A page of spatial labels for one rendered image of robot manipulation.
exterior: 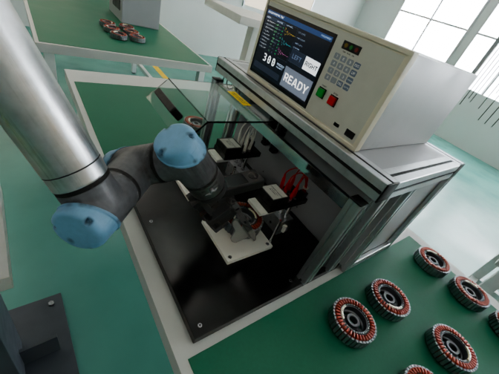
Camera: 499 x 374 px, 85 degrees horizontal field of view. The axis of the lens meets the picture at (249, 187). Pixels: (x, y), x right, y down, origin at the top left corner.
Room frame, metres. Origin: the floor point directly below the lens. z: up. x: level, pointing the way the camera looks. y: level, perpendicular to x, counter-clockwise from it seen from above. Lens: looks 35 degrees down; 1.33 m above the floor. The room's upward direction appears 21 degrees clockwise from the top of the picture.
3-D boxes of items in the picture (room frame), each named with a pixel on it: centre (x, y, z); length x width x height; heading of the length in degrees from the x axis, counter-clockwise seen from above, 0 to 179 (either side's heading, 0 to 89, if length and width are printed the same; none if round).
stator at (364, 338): (0.41, -0.35, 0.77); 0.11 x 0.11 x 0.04
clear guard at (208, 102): (0.71, 0.15, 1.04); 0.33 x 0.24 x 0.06; 136
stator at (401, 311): (0.52, -0.47, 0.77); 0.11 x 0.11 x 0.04
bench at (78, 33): (2.41, 1.65, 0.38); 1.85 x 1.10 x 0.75; 46
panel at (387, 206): (0.81, -0.10, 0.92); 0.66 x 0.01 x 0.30; 46
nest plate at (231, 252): (0.54, -0.01, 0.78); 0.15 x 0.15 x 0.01; 46
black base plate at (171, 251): (0.64, 0.06, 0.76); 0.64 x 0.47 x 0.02; 46
